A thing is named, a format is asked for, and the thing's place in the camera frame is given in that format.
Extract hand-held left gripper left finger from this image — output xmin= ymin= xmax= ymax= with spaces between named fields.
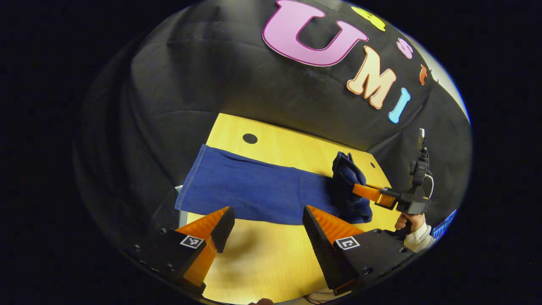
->
xmin=135 ymin=206 xmax=235 ymax=297

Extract blue slatted crate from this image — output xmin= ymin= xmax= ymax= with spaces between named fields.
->
xmin=432 ymin=209 xmax=458 ymax=240

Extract white metal table frame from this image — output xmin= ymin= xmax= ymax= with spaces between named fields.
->
xmin=176 ymin=185 xmax=189 ymax=229

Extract blue jeans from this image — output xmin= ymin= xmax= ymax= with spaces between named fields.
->
xmin=175 ymin=144 xmax=373 ymax=226

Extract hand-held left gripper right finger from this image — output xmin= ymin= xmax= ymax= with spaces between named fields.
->
xmin=302 ymin=205 xmax=418 ymax=296

